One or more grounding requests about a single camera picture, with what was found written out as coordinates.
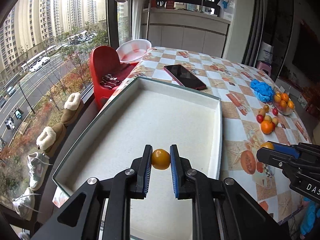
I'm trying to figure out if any yellow cherry tomato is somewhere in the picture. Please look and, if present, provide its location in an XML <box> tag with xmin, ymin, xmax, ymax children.
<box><xmin>151</xmin><ymin>149</ymin><xmax>171</xmax><ymax>170</ymax></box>
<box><xmin>263</xmin><ymin>105</ymin><xmax>269</xmax><ymax>112</ymax></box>

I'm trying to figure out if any red cherry tomato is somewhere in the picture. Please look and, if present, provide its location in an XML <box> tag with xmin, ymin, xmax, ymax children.
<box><xmin>272</xmin><ymin>108</ymin><xmax>278</xmax><ymax>116</ymax></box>
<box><xmin>256</xmin><ymin>114</ymin><xmax>264</xmax><ymax>123</ymax></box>
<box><xmin>271</xmin><ymin>122</ymin><xmax>276</xmax><ymax>131</ymax></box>

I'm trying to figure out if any large orange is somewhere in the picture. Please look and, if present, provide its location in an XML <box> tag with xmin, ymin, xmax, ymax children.
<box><xmin>260</xmin><ymin>120</ymin><xmax>274</xmax><ymax>134</ymax></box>

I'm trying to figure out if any brown kiwi fruit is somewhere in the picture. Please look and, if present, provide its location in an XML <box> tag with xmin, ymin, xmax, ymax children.
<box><xmin>264</xmin><ymin>115</ymin><xmax>272</xmax><ymax>121</ymax></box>
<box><xmin>272</xmin><ymin>117</ymin><xmax>278</xmax><ymax>126</ymax></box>
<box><xmin>258</xmin><ymin>108</ymin><xmax>265</xmax><ymax>117</ymax></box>

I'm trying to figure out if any orange in bowl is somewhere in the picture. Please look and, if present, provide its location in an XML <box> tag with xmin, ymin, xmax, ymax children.
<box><xmin>280</xmin><ymin>93</ymin><xmax>289</xmax><ymax>103</ymax></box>
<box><xmin>274</xmin><ymin>94</ymin><xmax>281</xmax><ymax>103</ymax></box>
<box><xmin>287</xmin><ymin>100</ymin><xmax>295</xmax><ymax>109</ymax></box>
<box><xmin>279</xmin><ymin>100</ymin><xmax>287</xmax><ymax>111</ymax></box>

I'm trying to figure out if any glass fruit bowl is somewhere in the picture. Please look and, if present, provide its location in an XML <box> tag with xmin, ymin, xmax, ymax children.
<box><xmin>272</xmin><ymin>93</ymin><xmax>295</xmax><ymax>115</ymax></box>

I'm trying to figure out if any checkered fruit-print tablecloth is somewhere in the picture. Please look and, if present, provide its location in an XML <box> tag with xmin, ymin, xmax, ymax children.
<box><xmin>127</xmin><ymin>47</ymin><xmax>310</xmax><ymax>222</ymax></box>

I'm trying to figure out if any white shallow box tray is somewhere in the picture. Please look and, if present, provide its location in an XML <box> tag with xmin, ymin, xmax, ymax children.
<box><xmin>53</xmin><ymin>77</ymin><xmax>222</xmax><ymax>239</ymax></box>

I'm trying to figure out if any blue crumpled plastic bag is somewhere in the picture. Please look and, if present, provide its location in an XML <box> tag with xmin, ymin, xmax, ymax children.
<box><xmin>250</xmin><ymin>79</ymin><xmax>274</xmax><ymax>103</ymax></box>

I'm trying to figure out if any pink plastic stool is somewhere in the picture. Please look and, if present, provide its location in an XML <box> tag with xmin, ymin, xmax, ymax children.
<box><xmin>257</xmin><ymin>61</ymin><xmax>272</xmax><ymax>76</ymax></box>

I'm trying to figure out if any red-cased smartphone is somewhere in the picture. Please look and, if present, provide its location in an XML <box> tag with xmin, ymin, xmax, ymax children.
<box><xmin>163</xmin><ymin>64</ymin><xmax>207</xmax><ymax>90</ymax></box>

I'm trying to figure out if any white printed bag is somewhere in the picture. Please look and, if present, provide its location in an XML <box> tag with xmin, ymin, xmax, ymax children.
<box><xmin>257</xmin><ymin>41</ymin><xmax>273</xmax><ymax>65</ymax></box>

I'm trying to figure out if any brown fleece boot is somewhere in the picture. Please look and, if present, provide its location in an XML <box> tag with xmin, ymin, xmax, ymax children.
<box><xmin>61</xmin><ymin>92</ymin><xmax>84</xmax><ymax>127</ymax></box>
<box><xmin>36</xmin><ymin>122</ymin><xmax>66</xmax><ymax>158</ymax></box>

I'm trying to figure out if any white sneaker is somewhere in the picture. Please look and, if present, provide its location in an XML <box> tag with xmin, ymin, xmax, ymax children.
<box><xmin>12</xmin><ymin>187</ymin><xmax>35</xmax><ymax>221</ymax></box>
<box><xmin>27</xmin><ymin>152</ymin><xmax>50</xmax><ymax>191</ymax></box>

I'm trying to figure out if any striped folded cloth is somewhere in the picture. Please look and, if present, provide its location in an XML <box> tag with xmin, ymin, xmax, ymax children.
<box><xmin>100</xmin><ymin>74</ymin><xmax>123</xmax><ymax>89</ymax></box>

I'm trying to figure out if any red plastic chair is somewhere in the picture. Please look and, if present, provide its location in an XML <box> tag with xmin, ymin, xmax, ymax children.
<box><xmin>89</xmin><ymin>46</ymin><xmax>137</xmax><ymax>110</ymax></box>

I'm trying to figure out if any white sideboard cabinet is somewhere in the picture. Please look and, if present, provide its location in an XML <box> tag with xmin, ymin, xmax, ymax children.
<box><xmin>141</xmin><ymin>8</ymin><xmax>231</xmax><ymax>57</ymax></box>

